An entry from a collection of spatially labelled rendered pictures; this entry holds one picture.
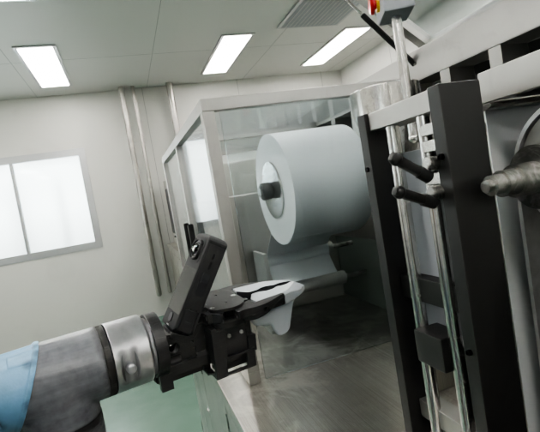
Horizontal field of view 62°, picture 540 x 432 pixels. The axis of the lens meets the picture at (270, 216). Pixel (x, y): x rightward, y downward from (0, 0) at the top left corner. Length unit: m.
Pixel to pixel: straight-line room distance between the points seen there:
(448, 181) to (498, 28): 0.64
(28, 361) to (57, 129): 5.28
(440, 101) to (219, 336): 0.34
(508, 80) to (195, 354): 0.46
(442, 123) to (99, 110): 5.38
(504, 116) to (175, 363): 0.49
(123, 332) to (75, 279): 5.17
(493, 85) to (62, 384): 0.54
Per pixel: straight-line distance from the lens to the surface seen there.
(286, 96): 1.16
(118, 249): 5.61
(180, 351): 0.54
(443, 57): 1.20
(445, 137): 0.47
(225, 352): 0.54
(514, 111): 0.65
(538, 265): 0.63
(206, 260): 0.51
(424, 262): 0.59
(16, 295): 5.79
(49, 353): 0.50
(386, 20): 0.84
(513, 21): 1.06
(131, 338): 0.50
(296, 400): 1.07
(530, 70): 0.54
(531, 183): 0.49
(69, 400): 0.50
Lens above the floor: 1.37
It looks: 3 degrees down
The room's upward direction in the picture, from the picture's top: 10 degrees counter-clockwise
